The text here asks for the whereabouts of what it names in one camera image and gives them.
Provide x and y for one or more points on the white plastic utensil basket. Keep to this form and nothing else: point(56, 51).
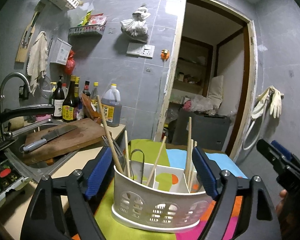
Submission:
point(140, 205)

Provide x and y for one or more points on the beige dish towel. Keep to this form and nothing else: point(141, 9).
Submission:
point(37, 57)

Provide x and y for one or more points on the red plastic bag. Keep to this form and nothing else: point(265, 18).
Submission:
point(70, 63)

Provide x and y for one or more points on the cream rubber gloves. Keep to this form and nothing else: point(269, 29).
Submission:
point(276, 102)

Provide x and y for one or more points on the steel sink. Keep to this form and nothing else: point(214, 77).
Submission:
point(20, 165)

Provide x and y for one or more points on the metal strainer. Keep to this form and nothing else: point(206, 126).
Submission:
point(45, 87)

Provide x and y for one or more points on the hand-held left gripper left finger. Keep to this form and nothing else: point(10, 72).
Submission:
point(98, 172)

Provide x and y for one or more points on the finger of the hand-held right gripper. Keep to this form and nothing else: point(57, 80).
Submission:
point(272, 152)
point(287, 153)

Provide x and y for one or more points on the kitchen cleaver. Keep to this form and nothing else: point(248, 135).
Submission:
point(55, 135)

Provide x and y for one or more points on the hanging plastic bag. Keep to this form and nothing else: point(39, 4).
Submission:
point(135, 25)

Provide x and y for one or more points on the dark bottle white label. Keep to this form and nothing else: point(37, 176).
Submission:
point(58, 105)

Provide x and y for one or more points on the white wall box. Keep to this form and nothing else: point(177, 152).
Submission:
point(61, 51)

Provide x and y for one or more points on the metal faucet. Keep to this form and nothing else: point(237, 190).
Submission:
point(12, 76)

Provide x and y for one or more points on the soy sauce bottle yellow label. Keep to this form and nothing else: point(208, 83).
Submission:
point(69, 110)

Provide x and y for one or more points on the storage room shelf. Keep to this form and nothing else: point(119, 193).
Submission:
point(190, 65)

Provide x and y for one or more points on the grey wall basket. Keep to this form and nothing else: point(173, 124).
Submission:
point(86, 30)

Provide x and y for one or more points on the seasoning packets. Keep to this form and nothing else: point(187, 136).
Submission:
point(95, 19)

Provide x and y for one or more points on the wooden knife holder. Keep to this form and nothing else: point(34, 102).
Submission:
point(23, 47)

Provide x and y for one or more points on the wooden door frame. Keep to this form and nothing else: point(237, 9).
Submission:
point(250, 67)

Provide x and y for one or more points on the grey cabinet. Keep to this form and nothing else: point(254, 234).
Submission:
point(202, 132)

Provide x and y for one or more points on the small dark sauce bottle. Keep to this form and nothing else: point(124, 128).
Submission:
point(86, 90)

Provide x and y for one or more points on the orange wall hook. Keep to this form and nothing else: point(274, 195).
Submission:
point(165, 54)

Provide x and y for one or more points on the brown wooden spatula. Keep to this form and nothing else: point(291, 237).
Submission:
point(90, 107)

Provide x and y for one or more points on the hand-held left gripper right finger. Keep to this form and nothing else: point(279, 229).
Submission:
point(205, 172)

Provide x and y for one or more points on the yellow capped bottle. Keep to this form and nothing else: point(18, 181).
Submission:
point(94, 95)

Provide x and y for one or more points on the grey wall plate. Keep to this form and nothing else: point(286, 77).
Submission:
point(133, 49)

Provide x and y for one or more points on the colourful patchwork cloth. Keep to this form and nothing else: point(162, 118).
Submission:
point(105, 210)

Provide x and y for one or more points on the beige pillow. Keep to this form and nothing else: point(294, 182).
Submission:
point(215, 90)

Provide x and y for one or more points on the person's right hand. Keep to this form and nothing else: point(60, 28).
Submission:
point(282, 201)

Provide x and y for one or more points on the induction stove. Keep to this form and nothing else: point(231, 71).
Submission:
point(2, 177)

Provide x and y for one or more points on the clear plastic bag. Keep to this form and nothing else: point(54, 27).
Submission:
point(202, 105)

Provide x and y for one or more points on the wooden cutting board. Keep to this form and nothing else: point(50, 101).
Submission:
point(85, 135)

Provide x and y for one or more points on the large cooking wine jug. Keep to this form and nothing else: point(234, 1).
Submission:
point(112, 110)

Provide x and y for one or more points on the white wall socket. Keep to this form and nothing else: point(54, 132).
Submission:
point(147, 51)

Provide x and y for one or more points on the pink sponge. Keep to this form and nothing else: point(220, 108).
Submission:
point(43, 118)

